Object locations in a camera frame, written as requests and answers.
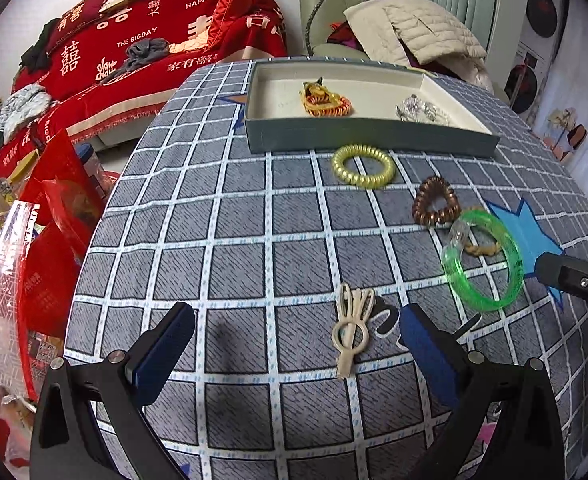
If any jar with blue lid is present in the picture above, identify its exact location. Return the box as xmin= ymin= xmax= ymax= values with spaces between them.
xmin=73 ymin=143 xmax=101 ymax=197

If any red round rug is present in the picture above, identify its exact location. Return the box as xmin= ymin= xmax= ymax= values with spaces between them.
xmin=91 ymin=172 xmax=121 ymax=202

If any red gift bag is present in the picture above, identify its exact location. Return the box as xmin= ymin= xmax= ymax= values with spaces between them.
xmin=20 ymin=129 xmax=108 ymax=403

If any brown spiral hair tie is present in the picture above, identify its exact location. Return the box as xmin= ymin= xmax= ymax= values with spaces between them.
xmin=411 ymin=175 xmax=458 ymax=226

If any grey shallow cardboard box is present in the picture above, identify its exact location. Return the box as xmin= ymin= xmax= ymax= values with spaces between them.
xmin=243 ymin=58 xmax=502 ymax=159

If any tan hair tie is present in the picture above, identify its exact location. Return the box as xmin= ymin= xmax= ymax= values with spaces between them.
xmin=461 ymin=204 xmax=503 ymax=257

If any grey checked tablecloth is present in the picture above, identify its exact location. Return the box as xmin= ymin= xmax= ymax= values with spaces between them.
xmin=61 ymin=57 xmax=588 ymax=480

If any green translucent bangle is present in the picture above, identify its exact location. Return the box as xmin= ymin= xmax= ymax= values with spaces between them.
xmin=442 ymin=208 xmax=525 ymax=314

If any grey crumpled garment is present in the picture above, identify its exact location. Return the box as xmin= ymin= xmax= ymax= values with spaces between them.
xmin=101 ymin=37 xmax=171 ymax=82

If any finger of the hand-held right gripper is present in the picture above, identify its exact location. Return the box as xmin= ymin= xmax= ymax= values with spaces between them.
xmin=533 ymin=253 xmax=588 ymax=312

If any red satin pillow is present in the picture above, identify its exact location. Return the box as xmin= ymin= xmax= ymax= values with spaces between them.
xmin=208 ymin=0 xmax=256 ymax=62

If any purple and red garment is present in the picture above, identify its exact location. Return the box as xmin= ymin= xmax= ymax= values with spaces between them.
xmin=326 ymin=22 xmax=363 ymax=54

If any beige hair clip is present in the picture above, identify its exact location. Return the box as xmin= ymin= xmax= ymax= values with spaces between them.
xmin=332 ymin=282 xmax=375 ymax=380

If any clear crystal bead bracelet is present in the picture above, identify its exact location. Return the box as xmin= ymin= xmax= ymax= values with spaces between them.
xmin=412 ymin=95 xmax=451 ymax=124

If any yellow spiral hair tie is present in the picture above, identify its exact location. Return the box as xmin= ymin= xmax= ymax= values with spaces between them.
xmin=331 ymin=143 xmax=394 ymax=190

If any patterned clear plastic bag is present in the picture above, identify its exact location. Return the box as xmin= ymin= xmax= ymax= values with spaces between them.
xmin=0 ymin=199 xmax=66 ymax=392

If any cartoon figure cutout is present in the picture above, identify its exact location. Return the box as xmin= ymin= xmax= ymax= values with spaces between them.
xmin=543 ymin=107 xmax=588 ymax=164

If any black crumpled garment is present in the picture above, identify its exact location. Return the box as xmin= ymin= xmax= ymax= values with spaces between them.
xmin=20 ymin=17 xmax=63 ymax=69

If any red pillow with white characters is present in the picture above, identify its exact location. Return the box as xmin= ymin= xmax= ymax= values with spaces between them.
xmin=48 ymin=0 xmax=125 ymax=57

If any pale patterned cloth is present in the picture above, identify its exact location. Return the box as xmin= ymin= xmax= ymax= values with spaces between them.
xmin=0 ymin=83 xmax=58 ymax=144

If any yellow beaded hair tie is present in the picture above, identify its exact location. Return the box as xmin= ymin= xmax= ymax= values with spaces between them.
xmin=301 ymin=80 xmax=343 ymax=112

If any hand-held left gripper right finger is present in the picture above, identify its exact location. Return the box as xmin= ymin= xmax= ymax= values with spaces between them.
xmin=398 ymin=303 xmax=568 ymax=480

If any orange spiral hair tie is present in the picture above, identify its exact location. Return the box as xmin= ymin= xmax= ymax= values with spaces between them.
xmin=304 ymin=92 xmax=353 ymax=118

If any white down jacket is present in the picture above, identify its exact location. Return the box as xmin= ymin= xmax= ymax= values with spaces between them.
xmin=343 ymin=0 xmax=495 ymax=92

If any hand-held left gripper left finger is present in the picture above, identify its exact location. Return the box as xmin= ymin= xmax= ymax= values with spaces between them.
xmin=29 ymin=302 xmax=196 ymax=480

